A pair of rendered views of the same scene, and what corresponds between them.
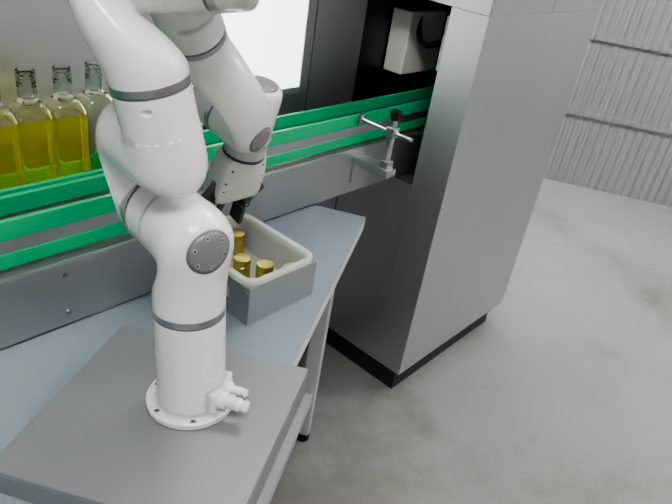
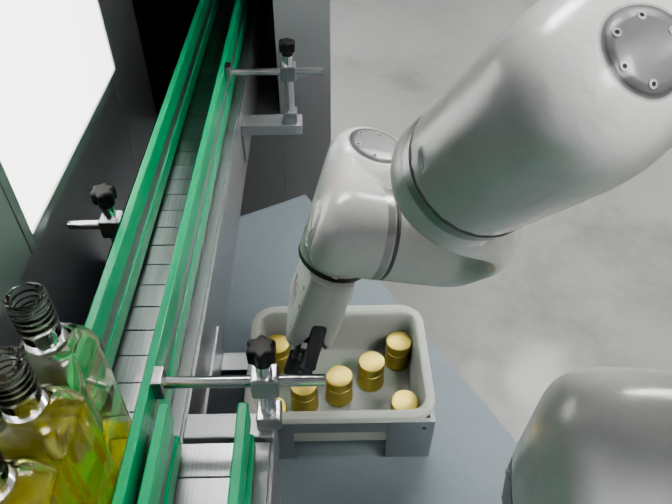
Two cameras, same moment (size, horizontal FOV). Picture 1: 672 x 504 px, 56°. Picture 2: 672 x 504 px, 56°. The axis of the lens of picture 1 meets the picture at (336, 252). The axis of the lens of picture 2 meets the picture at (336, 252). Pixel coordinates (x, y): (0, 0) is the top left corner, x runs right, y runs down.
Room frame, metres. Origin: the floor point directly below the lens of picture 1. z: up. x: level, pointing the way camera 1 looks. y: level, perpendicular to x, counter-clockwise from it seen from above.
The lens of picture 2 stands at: (0.67, 0.48, 1.47)
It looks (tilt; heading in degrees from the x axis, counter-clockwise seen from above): 43 degrees down; 321
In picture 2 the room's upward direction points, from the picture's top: straight up
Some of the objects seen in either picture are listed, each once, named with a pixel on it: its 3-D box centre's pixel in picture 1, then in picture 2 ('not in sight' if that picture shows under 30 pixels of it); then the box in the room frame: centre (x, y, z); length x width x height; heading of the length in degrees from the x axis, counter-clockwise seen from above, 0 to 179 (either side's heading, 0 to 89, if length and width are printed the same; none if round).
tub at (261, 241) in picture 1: (245, 262); (338, 377); (1.04, 0.17, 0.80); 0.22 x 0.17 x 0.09; 52
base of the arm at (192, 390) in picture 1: (200, 358); not in sight; (0.66, 0.16, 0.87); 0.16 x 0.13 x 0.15; 78
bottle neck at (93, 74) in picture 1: (93, 76); (35, 318); (1.04, 0.46, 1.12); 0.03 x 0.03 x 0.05
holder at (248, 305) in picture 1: (235, 260); (317, 382); (1.06, 0.19, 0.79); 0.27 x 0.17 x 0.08; 52
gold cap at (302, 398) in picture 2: not in sight; (304, 394); (1.05, 0.22, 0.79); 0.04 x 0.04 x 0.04
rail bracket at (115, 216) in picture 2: not in sight; (98, 231); (1.32, 0.33, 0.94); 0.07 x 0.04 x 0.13; 52
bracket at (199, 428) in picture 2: not in sight; (233, 440); (1.02, 0.34, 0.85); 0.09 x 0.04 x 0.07; 52
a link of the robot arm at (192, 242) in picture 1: (184, 253); not in sight; (0.67, 0.19, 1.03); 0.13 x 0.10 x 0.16; 44
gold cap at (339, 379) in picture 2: (241, 266); (339, 385); (1.03, 0.18, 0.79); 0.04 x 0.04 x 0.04
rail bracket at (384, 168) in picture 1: (381, 150); (276, 101); (1.52, -0.07, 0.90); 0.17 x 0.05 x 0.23; 52
